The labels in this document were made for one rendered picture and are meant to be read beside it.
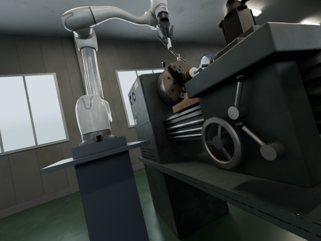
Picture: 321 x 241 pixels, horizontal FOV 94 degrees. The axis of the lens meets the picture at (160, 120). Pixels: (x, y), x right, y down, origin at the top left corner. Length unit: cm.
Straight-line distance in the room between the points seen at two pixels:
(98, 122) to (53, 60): 341
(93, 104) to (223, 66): 67
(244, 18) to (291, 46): 31
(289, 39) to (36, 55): 419
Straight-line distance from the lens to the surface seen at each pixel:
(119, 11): 125
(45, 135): 374
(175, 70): 110
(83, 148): 80
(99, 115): 87
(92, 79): 116
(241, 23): 65
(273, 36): 36
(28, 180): 383
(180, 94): 104
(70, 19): 119
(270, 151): 40
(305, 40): 45
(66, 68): 409
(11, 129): 389
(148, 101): 115
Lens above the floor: 78
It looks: 4 degrees up
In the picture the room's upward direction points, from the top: 14 degrees counter-clockwise
